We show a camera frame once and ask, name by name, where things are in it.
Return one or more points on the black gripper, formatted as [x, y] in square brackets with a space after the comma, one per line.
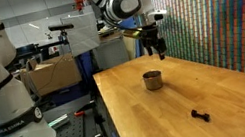
[149, 35]

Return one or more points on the small steel cup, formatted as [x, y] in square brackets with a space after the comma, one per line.
[152, 80]

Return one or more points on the pale yellow foam sheet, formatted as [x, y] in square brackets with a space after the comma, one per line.
[132, 47]

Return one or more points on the blue board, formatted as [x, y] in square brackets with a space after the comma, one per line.
[128, 23]

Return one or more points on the white flat panel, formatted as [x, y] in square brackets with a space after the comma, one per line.
[82, 35]

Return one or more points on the small black dumbbell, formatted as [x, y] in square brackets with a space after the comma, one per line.
[200, 116]

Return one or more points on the red fixture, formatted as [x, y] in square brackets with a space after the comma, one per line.
[80, 2]

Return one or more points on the brown cardboard box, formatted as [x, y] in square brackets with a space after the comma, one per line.
[52, 75]

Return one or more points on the silver aluminium extrusion bar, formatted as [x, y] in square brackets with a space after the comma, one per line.
[59, 121]

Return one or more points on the yellowish wrist camera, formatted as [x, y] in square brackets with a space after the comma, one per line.
[132, 34]

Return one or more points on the black camera bar on stand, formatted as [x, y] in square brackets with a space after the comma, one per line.
[61, 27]

